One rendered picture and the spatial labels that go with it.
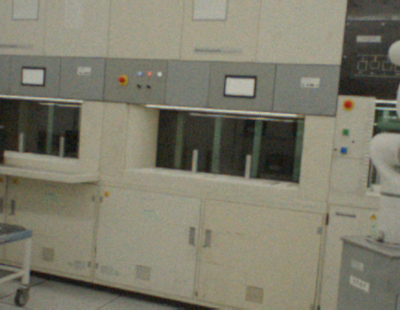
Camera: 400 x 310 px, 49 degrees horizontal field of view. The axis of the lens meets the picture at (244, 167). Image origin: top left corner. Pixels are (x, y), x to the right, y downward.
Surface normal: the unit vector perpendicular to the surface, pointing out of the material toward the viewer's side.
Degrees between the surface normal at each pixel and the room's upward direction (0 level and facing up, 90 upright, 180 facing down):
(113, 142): 90
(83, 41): 90
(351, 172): 90
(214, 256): 90
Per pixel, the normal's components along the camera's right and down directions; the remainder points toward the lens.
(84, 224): -0.30, 0.04
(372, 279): -0.88, -0.04
